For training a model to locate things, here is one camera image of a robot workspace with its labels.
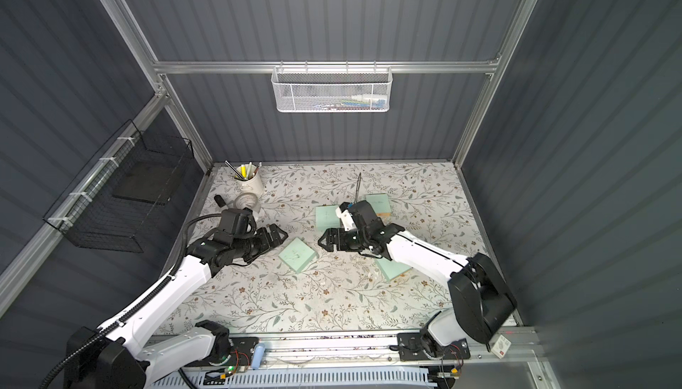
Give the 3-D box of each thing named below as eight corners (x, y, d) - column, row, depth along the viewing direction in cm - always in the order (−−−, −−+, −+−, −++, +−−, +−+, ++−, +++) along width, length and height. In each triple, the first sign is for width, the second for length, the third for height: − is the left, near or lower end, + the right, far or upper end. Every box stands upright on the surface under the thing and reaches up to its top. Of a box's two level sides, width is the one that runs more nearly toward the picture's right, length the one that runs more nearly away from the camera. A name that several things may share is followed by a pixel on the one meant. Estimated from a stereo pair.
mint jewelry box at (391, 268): (388, 281, 88) (389, 277, 85) (377, 262, 93) (378, 258, 90) (407, 271, 91) (409, 267, 88) (396, 253, 95) (397, 248, 92)
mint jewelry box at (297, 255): (280, 258, 94) (278, 254, 91) (298, 240, 98) (297, 235, 95) (298, 274, 90) (297, 270, 87) (317, 254, 94) (316, 250, 92)
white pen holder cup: (239, 198, 110) (230, 182, 102) (245, 181, 116) (237, 164, 108) (260, 198, 110) (253, 182, 102) (265, 181, 116) (258, 164, 108)
